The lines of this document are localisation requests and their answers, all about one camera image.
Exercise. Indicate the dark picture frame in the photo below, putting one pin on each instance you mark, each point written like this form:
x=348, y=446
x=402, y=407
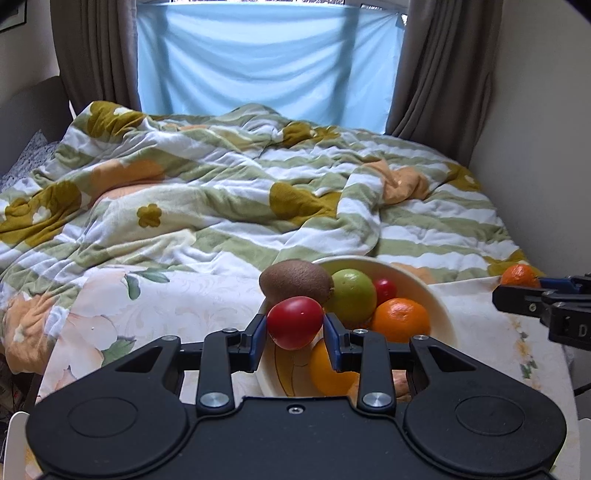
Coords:
x=11, y=14

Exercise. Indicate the blue sheer curtain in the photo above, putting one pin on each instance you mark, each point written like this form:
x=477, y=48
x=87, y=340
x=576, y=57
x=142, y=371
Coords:
x=268, y=60

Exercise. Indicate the tangerine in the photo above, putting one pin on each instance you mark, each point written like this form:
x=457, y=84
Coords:
x=519, y=275
x=400, y=321

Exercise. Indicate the grey padded headboard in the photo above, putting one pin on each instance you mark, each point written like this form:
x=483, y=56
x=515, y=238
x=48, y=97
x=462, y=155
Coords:
x=27, y=115

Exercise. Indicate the round red tomato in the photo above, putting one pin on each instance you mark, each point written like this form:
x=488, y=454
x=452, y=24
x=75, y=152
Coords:
x=387, y=290

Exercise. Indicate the striped flower blanket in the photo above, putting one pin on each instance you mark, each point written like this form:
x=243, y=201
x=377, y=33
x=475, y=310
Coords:
x=184, y=184

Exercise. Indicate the green apple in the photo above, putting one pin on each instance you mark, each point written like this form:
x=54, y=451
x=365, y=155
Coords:
x=353, y=293

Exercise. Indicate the floral cream tablecloth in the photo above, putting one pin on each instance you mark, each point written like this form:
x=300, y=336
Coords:
x=184, y=300

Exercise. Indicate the small oval red tomato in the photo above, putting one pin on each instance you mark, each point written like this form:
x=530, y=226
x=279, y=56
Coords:
x=295, y=321

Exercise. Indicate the brown kiwi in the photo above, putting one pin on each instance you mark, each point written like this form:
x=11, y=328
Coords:
x=295, y=279

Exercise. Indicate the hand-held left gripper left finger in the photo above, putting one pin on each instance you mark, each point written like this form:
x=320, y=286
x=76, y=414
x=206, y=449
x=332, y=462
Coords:
x=257, y=344

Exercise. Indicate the grey patterned pillow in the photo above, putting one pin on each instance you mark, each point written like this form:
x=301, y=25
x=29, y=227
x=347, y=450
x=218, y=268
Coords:
x=27, y=154

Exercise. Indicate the cream oval bowl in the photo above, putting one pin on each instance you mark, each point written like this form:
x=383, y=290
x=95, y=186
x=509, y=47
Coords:
x=436, y=314

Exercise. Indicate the brown curtain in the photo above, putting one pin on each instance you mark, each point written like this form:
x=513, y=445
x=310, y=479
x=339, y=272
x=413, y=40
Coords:
x=97, y=46
x=443, y=69

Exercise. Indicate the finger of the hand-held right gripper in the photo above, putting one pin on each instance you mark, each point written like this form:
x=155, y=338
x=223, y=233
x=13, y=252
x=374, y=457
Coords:
x=517, y=300
x=561, y=283

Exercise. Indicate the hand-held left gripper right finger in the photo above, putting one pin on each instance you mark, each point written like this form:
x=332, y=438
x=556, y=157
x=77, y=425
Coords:
x=333, y=348

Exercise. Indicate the large orange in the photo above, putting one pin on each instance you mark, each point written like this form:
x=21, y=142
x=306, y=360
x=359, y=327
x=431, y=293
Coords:
x=323, y=374

